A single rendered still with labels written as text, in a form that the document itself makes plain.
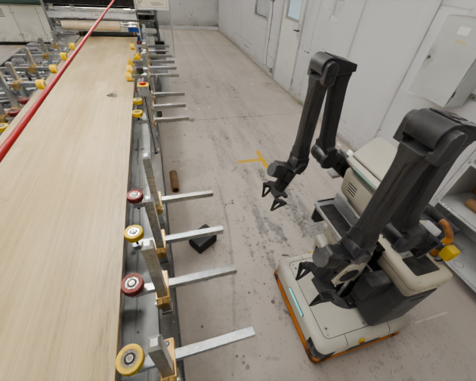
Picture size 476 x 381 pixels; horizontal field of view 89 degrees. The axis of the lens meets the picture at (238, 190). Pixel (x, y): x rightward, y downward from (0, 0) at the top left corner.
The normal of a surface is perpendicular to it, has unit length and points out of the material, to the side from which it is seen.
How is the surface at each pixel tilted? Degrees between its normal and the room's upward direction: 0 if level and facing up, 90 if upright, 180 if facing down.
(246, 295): 0
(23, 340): 0
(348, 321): 0
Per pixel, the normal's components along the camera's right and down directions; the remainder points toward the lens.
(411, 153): -0.96, 0.15
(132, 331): 0.07, -0.74
